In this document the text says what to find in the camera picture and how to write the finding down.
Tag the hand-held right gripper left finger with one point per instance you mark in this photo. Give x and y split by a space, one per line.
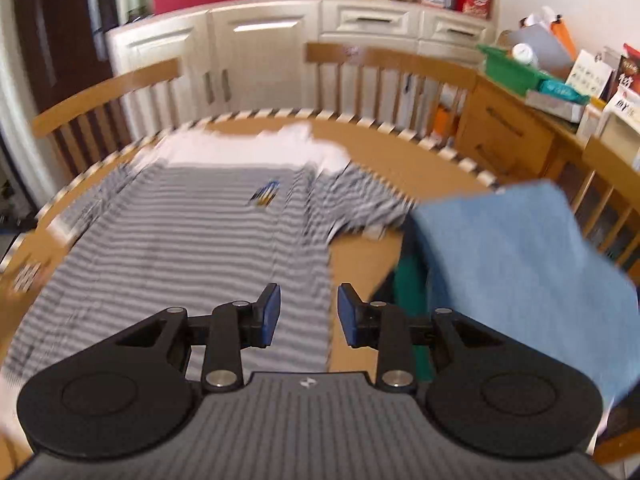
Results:
272 311

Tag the grey folder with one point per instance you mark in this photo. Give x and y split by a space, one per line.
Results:
540 42

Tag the flat grey box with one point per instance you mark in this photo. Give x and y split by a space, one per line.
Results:
552 105

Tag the cream panelled cabinet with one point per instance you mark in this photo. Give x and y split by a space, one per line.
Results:
280 30

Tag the teal packet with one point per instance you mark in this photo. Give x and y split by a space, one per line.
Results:
565 92

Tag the orange packet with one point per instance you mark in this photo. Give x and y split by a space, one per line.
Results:
564 35

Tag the orange bottle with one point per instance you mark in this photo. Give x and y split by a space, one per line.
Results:
444 120

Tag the dark brown door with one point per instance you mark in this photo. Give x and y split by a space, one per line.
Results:
65 30

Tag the white bottle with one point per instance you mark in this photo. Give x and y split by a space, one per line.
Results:
525 54

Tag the white printed card box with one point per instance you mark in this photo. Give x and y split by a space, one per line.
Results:
589 72

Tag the dark brown packet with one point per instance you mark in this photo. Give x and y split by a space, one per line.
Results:
625 77

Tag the grey striped shirt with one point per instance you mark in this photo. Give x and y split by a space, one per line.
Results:
190 240

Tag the blue folded cloth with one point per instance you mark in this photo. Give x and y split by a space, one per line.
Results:
515 270

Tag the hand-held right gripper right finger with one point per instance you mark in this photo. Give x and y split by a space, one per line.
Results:
346 316

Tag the white carton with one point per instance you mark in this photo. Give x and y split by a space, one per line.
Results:
617 120

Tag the green plastic tray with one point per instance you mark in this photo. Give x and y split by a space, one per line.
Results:
510 70

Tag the wooden slat-back chair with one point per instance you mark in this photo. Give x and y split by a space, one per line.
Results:
107 87
610 160
390 62

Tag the green folded cloth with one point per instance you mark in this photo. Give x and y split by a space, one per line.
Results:
411 285

